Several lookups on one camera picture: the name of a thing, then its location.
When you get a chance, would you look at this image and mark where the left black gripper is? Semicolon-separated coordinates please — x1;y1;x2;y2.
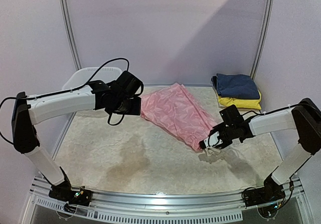
113;96;141;115

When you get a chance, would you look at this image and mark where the pink garment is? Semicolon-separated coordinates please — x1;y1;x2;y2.
140;83;217;151

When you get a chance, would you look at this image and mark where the navy blue tank top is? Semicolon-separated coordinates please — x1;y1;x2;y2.
211;73;260;100

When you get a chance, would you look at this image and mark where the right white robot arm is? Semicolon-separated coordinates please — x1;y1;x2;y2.
200;98;320;202

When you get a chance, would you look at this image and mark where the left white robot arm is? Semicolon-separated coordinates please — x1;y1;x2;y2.
1;70;144;201

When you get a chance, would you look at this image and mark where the white plastic laundry basket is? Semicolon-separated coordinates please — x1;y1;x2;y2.
62;67;122;90

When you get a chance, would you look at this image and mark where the folded yellow shirt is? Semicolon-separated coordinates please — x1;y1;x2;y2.
217;92;261;110

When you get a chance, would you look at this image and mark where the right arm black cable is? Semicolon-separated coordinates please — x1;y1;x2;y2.
208;110;261;144

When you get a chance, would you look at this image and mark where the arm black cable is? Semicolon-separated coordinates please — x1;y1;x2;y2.
208;110;261;144
0;58;130;146

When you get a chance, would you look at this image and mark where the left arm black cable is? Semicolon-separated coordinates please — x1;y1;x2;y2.
0;58;130;146

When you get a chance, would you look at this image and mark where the aluminium front rail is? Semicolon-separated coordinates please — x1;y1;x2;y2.
23;177;312;223

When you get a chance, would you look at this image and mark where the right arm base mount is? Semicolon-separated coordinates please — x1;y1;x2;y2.
241;174;294;209

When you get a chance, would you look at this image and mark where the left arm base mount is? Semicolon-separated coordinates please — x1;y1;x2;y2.
47;167;93;206

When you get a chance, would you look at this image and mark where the right aluminium frame post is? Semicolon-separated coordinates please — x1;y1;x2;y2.
250;0;273;80

